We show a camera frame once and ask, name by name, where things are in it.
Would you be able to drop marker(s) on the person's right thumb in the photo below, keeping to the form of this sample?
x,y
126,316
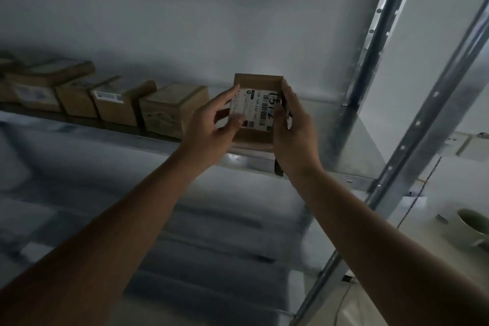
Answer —
x,y
279,119

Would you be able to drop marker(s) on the white cup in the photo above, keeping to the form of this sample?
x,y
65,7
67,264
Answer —
x,y
472,228

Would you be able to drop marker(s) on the person's right hand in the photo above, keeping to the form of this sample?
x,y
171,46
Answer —
x,y
296,142

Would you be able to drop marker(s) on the person's left forearm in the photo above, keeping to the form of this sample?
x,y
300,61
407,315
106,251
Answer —
x,y
95,245

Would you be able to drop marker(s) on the wide cardboard box with label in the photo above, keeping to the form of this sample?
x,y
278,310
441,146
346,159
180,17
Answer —
x,y
42,85

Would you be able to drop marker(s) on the grey metal shelving rack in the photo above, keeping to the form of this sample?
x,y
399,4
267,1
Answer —
x,y
420,127

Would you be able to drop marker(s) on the plain cardboard box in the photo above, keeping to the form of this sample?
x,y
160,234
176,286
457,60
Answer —
x,y
172,111

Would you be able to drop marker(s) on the narrow cardboard box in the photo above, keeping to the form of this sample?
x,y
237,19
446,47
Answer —
x,y
74,98

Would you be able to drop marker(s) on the person's left hand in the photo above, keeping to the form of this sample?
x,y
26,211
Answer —
x,y
204,127

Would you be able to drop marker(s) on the person's right forearm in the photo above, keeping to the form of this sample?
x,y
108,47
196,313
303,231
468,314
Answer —
x,y
382,253

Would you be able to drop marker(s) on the small labelled cardboard box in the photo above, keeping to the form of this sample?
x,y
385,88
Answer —
x,y
256,87

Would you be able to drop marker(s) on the person's left thumb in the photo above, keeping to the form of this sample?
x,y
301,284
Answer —
x,y
231,122

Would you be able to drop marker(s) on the cardboard box with white label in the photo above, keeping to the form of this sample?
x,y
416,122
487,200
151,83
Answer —
x,y
122,104

